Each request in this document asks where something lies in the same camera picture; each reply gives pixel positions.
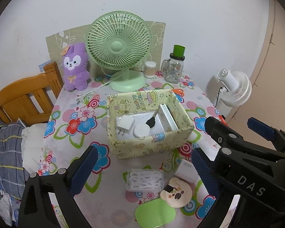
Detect white standing fan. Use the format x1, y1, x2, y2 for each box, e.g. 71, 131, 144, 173
217, 68, 252, 108

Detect cotton swab container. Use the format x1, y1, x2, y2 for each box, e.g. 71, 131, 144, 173
144, 61, 156, 78

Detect floral tablecloth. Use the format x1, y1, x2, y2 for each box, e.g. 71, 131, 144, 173
38, 71, 223, 227

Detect white slim box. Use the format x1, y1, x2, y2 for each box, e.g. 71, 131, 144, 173
158, 104, 178, 132

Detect white fan power cord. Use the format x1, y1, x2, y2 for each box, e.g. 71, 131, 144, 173
75, 73, 124, 103

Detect white charger in box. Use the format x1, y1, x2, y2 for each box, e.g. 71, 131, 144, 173
116, 115, 135, 135

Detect green desk fan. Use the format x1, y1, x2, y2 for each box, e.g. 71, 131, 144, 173
86, 11, 152, 93

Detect white round container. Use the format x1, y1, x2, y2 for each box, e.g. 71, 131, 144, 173
133, 123, 150, 138

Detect purple plush bunny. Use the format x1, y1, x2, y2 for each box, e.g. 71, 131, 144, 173
61, 42, 90, 91

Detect black key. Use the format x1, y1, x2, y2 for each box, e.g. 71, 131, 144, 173
146, 109, 159, 128

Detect white pillow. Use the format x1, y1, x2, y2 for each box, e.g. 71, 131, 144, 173
21, 123, 47, 174

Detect round hedgehog tin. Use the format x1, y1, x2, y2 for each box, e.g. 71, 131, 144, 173
160, 177, 192, 208

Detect grey plaid bedding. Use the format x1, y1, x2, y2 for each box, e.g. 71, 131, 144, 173
0, 121, 29, 200

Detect clear floss pick box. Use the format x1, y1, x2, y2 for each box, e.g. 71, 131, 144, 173
127, 169, 164, 192

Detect cartoon wall panel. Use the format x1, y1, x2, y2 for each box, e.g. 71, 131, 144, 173
46, 21, 166, 77

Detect wooden bed headboard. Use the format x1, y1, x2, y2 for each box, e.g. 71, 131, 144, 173
0, 62, 63, 126

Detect glass mason jar mug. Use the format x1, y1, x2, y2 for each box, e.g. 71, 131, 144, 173
161, 53, 185, 84

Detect orange handled scissors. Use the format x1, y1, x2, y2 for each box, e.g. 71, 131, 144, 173
172, 89, 184, 97

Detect green plastic cup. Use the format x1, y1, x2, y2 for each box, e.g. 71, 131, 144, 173
172, 45, 185, 58

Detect cartoon patterned storage box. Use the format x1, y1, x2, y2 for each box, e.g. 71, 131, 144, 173
107, 89, 193, 159

